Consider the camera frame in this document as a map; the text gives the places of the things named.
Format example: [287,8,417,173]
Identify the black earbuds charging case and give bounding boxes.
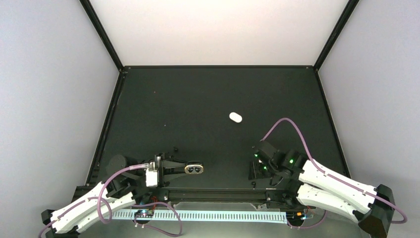
[184,162,204,175]

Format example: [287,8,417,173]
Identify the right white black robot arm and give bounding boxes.
[249,141,395,238]

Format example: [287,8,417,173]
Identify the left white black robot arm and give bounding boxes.
[38,154,204,238]

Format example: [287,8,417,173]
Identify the left green circuit board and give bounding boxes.
[134,209,154,219]

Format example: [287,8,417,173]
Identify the green circuit board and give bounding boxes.
[286,212,313,221]
[134,209,154,219]

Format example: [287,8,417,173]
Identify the right green circuit board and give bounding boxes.
[286,212,313,221]

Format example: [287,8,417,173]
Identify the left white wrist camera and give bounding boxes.
[145,162,158,187]

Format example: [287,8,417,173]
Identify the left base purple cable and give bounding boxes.
[131,201,184,238]

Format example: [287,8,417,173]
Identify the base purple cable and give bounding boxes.
[131,201,184,238]
[286,210,329,230]

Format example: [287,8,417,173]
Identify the black aluminium mounting rail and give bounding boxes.
[132,187,306,211]

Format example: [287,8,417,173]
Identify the white perforated cable duct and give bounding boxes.
[112,209,287,224]

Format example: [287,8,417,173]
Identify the black enclosure frame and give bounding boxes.
[73,0,358,199]

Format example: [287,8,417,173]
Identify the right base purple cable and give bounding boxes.
[286,210,329,230]

